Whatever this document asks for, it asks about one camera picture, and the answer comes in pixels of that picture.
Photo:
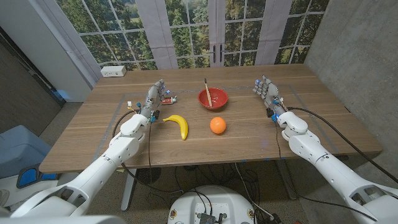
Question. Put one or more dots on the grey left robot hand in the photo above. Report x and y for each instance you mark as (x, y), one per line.
(152, 99)

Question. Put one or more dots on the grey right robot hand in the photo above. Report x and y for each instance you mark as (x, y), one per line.
(270, 93)

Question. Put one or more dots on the red white toothpaste tube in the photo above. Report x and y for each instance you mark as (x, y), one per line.
(168, 100)

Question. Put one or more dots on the wooden toothbrush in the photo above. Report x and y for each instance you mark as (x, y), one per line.
(208, 95)

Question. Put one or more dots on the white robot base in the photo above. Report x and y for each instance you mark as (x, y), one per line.
(214, 202)

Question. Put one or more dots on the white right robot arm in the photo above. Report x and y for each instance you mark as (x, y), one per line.
(329, 169)

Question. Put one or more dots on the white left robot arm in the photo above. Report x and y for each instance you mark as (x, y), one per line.
(102, 168)

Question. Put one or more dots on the yellow toy banana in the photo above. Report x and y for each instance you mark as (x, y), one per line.
(182, 124)

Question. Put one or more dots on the red bowl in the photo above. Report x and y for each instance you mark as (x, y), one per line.
(219, 96)

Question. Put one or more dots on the toy orange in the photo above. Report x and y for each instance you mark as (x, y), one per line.
(218, 125)

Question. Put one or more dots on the white power strip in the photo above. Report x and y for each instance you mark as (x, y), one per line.
(113, 71)

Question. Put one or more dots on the black round fan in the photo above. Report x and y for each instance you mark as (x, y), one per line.
(148, 175)

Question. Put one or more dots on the printed window backdrop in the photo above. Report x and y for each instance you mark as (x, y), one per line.
(192, 31)

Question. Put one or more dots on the white table leg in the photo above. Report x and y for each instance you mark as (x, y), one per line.
(286, 180)
(127, 193)

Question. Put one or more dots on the blue grey chair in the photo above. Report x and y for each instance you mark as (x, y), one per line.
(18, 149)

